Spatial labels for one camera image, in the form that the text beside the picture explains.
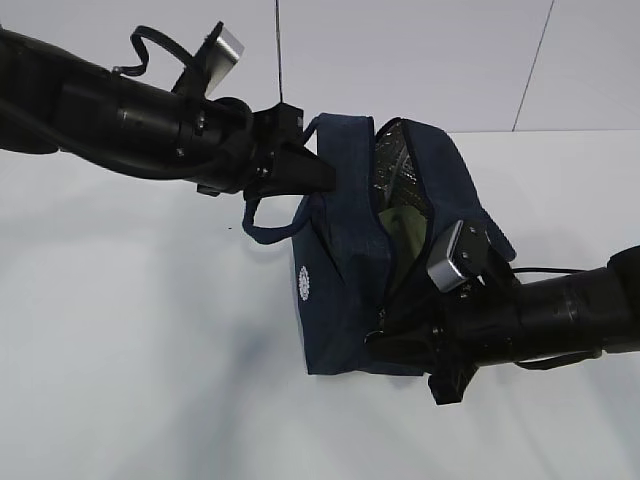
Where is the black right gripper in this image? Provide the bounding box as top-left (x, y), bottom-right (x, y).
top-left (363, 284), bottom-right (525, 406)

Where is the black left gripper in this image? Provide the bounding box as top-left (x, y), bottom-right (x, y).
top-left (195, 102), bottom-right (336, 200)

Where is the navy blue lunch bag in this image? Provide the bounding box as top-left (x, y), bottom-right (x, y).
top-left (241, 111), bottom-right (517, 377)

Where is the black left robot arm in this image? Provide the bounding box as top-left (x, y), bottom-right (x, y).
top-left (1, 24), bottom-right (336, 200)

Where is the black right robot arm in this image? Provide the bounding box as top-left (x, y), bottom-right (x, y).
top-left (365, 247), bottom-right (639, 405)

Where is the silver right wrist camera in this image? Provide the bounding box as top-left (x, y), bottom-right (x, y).
top-left (426, 219), bottom-right (505, 293)

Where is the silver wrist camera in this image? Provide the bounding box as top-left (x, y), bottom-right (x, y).
top-left (426, 219), bottom-right (505, 293)
top-left (171, 21), bottom-right (245, 97)

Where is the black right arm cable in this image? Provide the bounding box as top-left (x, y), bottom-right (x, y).
top-left (512, 267), bottom-right (606, 277)

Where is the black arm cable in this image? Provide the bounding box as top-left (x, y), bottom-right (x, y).
top-left (110, 25), bottom-right (196, 77)
top-left (512, 267), bottom-right (606, 277)

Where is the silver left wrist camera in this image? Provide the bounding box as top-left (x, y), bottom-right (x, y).
top-left (171, 21), bottom-right (245, 97)

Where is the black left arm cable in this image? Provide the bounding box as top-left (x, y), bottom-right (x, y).
top-left (110, 25), bottom-right (196, 77)

